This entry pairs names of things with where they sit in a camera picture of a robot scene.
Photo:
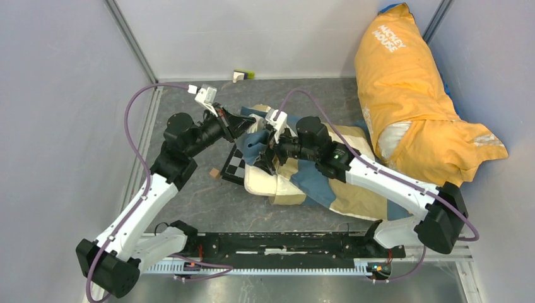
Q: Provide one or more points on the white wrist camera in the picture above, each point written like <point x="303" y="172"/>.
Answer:
<point x="204" y="96"/>
<point x="276" y="119"/>

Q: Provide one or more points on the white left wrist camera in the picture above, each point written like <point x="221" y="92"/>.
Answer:
<point x="204" y="96"/>

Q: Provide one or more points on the aluminium frame post right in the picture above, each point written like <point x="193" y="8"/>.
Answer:
<point x="436" y="19"/>

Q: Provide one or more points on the small white green block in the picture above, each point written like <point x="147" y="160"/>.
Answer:
<point x="240" y="75"/>

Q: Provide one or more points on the black white checkerboard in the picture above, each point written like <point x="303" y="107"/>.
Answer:
<point x="234" y="168"/>

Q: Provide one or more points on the yellow Mickey Mouse pillow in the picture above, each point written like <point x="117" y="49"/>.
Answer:
<point x="413" y="125"/>

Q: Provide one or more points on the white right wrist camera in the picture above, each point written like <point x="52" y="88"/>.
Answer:
<point x="276" y="119"/>

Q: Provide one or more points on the aluminium frame rail front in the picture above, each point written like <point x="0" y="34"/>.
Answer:
<point x="413" y="252"/>

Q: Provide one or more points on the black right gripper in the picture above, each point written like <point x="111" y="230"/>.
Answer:
<point x="264" y="161"/>

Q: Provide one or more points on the white slotted cable duct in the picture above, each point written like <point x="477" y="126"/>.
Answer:
<point x="174" y="266"/>

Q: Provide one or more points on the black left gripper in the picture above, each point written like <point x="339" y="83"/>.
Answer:
<point x="232" y="125"/>

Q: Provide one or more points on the small wooden letter cube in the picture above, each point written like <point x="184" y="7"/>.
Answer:
<point x="215" y="173"/>

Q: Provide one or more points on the blue beige checkered pillowcase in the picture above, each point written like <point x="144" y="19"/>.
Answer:
<point x="339" y="197"/>

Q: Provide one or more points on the cream white pillow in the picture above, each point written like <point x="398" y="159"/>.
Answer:
<point x="278" y="186"/>

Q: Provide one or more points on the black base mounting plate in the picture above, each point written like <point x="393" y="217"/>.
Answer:
<point x="344" y="244"/>

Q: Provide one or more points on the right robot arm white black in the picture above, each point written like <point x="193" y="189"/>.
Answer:
<point x="438" y="213"/>

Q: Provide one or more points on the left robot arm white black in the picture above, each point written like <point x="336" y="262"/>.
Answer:
<point x="115" y="260"/>

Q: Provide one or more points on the aluminium frame post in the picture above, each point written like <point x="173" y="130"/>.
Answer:
<point x="131" y="40"/>
<point x="436" y="19"/>

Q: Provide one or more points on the aluminium frame post left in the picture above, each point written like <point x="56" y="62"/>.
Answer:
<point x="131" y="40"/>

